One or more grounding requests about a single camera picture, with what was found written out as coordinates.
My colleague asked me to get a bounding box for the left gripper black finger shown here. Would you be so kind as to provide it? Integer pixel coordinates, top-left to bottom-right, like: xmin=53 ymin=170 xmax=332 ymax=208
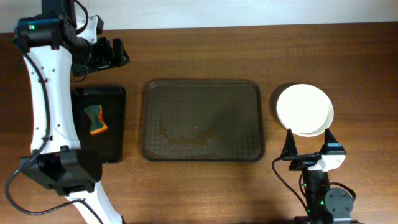
xmin=113 ymin=38 xmax=130 ymax=67
xmin=97 ymin=37 xmax=113 ymax=67

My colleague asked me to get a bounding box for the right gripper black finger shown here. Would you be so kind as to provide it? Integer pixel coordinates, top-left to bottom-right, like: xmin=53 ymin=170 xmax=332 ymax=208
xmin=280 ymin=129 xmax=298 ymax=159
xmin=324 ymin=128 xmax=342 ymax=146

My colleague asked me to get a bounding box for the white plate stained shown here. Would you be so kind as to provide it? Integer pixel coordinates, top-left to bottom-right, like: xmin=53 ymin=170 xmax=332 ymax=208
xmin=275 ymin=84 xmax=334 ymax=137

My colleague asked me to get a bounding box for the orange green sponge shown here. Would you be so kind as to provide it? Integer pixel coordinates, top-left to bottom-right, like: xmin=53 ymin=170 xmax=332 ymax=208
xmin=84 ymin=105 xmax=108 ymax=136

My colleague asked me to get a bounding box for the white plate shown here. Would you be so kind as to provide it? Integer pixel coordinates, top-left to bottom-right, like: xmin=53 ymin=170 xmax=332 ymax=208
xmin=276 ymin=102 xmax=334 ymax=137

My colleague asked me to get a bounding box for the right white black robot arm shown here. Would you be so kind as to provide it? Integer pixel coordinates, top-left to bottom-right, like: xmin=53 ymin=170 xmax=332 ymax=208
xmin=276 ymin=129 xmax=356 ymax=223

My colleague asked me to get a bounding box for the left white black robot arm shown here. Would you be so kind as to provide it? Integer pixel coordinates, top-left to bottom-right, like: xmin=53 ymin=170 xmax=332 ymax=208
xmin=14 ymin=13 xmax=128 ymax=223

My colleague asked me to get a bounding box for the small black tray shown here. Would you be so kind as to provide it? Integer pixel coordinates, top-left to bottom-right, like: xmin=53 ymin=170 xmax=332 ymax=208
xmin=71 ymin=86 xmax=126 ymax=163

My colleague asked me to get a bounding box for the brown serving tray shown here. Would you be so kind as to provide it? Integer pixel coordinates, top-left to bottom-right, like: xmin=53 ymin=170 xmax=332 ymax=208
xmin=141 ymin=79 xmax=266 ymax=162

